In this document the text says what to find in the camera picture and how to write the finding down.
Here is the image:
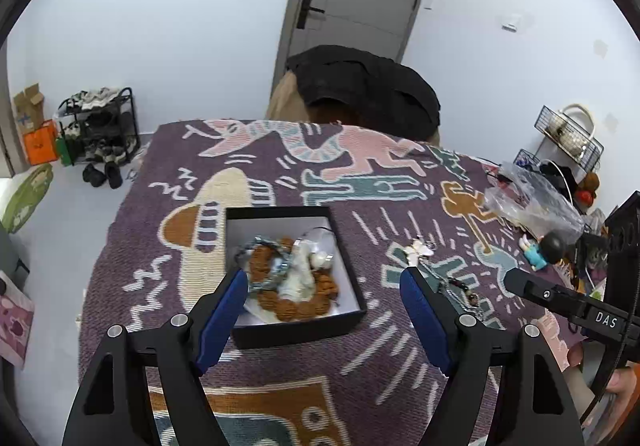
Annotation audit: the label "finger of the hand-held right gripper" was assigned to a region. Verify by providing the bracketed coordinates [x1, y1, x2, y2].
[503, 270, 633, 343]

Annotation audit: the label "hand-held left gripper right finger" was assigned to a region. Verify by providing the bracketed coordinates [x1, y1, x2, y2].
[399, 267, 586, 446]

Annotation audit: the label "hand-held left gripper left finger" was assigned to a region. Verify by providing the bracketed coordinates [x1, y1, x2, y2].
[62, 269, 249, 446]

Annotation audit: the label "red cord bead string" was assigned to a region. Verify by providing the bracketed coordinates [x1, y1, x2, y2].
[440, 275, 482, 309]

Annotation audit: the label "white butterfly pendant necklace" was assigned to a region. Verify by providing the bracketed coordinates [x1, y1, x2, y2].
[406, 237, 493, 327]

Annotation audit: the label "blue grey bead bracelet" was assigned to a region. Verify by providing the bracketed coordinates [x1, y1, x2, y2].
[234, 235, 292, 289]

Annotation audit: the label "black jewelry box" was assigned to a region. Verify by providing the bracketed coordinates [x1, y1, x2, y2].
[225, 206, 368, 351]

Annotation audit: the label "bead bracelets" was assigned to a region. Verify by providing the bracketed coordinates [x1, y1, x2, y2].
[248, 236, 342, 323]

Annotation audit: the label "white bead bracelet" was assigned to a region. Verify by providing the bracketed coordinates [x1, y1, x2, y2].
[306, 250, 335, 273]

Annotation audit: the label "person's right hand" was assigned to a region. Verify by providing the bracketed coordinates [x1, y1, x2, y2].
[567, 342, 640, 399]

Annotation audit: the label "blue toy figure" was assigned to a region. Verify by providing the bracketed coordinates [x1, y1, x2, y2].
[517, 232, 569, 273]

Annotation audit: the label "brown plush toy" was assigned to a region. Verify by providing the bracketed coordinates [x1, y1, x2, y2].
[574, 172, 602, 207]

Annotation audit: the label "clear plastic bag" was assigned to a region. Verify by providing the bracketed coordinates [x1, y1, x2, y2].
[483, 161, 586, 241]

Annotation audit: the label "white handbag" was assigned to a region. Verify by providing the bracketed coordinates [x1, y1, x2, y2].
[546, 103, 599, 163]

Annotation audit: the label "purple printed blanket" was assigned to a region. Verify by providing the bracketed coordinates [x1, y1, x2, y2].
[79, 118, 601, 446]

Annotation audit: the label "black slippers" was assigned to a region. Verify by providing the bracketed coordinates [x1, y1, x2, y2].
[82, 161, 124, 191]

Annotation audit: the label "pink printed bag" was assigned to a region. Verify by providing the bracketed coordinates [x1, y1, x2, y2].
[0, 270, 36, 371]

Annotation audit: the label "black shoe rack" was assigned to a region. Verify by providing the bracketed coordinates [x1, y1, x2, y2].
[57, 86, 140, 167]

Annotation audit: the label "green bag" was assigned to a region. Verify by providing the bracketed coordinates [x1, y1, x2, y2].
[54, 136, 77, 167]

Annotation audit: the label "tan chair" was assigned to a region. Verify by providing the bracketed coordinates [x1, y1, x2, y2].
[264, 70, 442, 147]

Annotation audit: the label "green round mat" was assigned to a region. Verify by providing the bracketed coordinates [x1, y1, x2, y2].
[0, 163, 55, 235]

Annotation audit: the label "black jacket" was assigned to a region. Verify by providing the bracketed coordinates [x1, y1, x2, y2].
[285, 44, 441, 145]

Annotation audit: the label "orange bag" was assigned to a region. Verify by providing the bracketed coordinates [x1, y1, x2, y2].
[22, 120, 60, 166]

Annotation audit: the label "cardboard box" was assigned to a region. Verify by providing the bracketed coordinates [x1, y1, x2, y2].
[12, 82, 47, 135]

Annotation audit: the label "black wire wall rack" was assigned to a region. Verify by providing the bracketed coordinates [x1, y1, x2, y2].
[533, 104, 605, 173]

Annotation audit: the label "black door handle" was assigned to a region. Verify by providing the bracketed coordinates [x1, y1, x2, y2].
[295, 0, 326, 30]

